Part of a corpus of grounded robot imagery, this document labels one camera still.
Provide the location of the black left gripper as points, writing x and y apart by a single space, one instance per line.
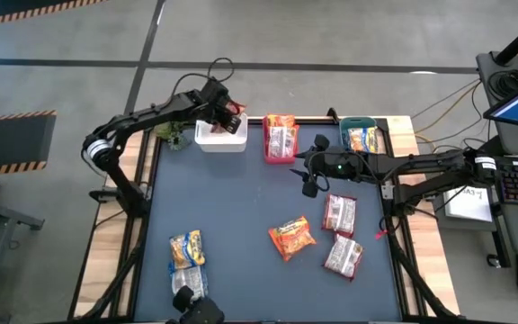
211 101

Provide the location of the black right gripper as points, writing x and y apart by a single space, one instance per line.
340 166

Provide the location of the orange Maruchan ramen packet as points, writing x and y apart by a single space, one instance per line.
280 120
291 237
282 143

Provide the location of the blue Maruchan ramen packet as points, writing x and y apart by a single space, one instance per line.
194 278
363 138
187 249

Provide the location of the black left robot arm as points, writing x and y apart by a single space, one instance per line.
151 112

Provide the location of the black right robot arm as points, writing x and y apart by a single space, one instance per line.
421 164

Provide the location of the red plastic bin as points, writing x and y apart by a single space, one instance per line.
281 160

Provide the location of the white plastic bin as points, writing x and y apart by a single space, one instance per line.
220 144

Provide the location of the small green succulent plant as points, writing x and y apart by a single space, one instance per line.
172 135

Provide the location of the teal plastic bin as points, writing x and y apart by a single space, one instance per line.
353 121

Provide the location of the small red tag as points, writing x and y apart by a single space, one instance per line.
379 234

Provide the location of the white paper label sheet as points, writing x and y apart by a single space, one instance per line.
468 206

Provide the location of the grey metal control box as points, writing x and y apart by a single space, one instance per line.
466 226

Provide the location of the grey equipment cart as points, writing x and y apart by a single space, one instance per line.
484 60

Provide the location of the black caster wheel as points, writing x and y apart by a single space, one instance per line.
493 260

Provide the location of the black hazard-striped floor mat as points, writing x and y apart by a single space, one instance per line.
11 139
34 11

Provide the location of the grey metal desk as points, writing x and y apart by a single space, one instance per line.
2 215

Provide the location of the black aluminium table frame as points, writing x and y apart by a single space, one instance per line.
313 120

